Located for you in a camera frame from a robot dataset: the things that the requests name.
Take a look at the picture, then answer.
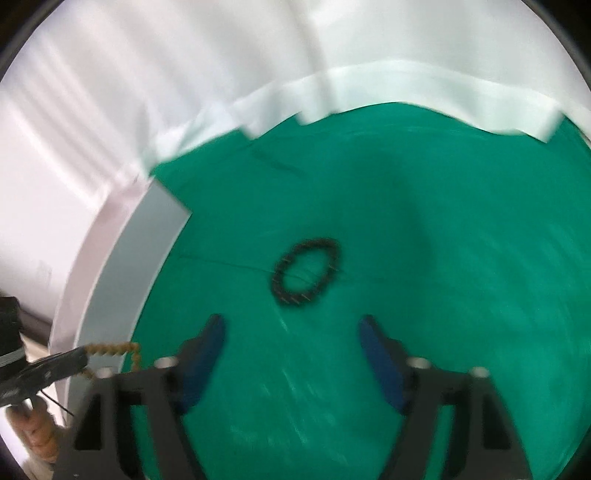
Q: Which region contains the person's left hand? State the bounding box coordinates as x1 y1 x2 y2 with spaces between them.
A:
7 397 61 462

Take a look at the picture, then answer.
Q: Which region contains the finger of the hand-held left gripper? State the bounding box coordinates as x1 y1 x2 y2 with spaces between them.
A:
21 347 89 391

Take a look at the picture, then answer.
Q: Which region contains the wooden bead bracelet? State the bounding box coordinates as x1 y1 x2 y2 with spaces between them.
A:
83 340 141 377

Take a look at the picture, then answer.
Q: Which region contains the black bead bracelet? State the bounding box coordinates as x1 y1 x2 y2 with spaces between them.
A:
269 237 343 308

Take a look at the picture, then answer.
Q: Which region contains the white cardboard box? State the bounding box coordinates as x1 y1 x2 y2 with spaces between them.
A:
48 178 192 416

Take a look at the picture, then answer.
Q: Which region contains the green table cloth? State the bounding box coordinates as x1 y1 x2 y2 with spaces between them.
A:
131 102 591 480

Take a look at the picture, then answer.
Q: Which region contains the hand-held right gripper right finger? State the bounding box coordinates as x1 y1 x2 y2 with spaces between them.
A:
359 315 532 480

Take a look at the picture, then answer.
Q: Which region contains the white curtain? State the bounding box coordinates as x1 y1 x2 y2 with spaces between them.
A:
0 0 591 185

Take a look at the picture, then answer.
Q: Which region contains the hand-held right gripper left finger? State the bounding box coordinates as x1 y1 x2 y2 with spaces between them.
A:
53 314 227 480

